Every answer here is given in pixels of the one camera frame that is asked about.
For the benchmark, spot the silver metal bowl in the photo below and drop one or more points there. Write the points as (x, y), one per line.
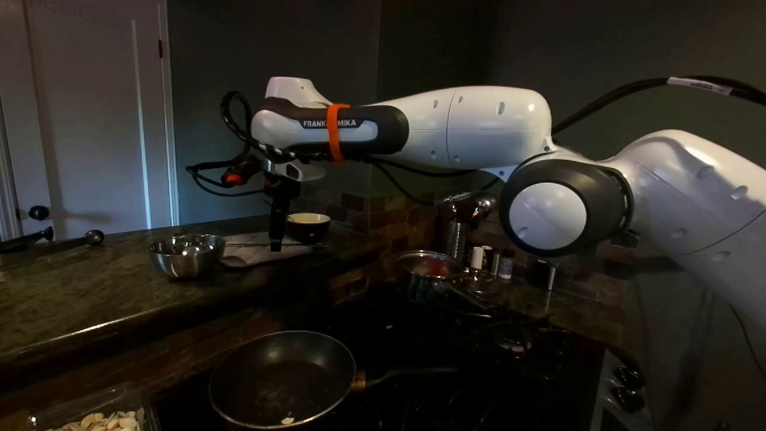
(187, 256)

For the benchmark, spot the clear container of pale chips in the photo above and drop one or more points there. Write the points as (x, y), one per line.
(102, 421)

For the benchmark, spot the black door knob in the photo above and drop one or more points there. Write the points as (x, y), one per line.
(39, 212)

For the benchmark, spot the grey quilted pot holder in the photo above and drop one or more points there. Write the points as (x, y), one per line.
(248, 251)

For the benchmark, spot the small white bottle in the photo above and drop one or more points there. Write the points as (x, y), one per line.
(476, 257)

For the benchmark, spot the stove knob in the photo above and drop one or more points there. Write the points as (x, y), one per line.
(629, 377)
(627, 400)

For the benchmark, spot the black frying pan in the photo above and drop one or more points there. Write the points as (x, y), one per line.
(281, 383)

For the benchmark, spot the silver utensil holder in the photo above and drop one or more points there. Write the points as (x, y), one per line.
(458, 236)

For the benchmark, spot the black stove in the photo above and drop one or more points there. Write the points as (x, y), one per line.
(455, 371)

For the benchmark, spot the white door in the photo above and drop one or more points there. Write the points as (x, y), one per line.
(90, 114)

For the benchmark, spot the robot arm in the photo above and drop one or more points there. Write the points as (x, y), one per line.
(491, 126)

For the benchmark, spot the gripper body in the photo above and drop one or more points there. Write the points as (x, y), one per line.
(282, 190)

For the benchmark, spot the dark bowl with white inside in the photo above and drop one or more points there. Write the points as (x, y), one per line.
(308, 227)

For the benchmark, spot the black cup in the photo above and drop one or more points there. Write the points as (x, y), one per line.
(542, 274)

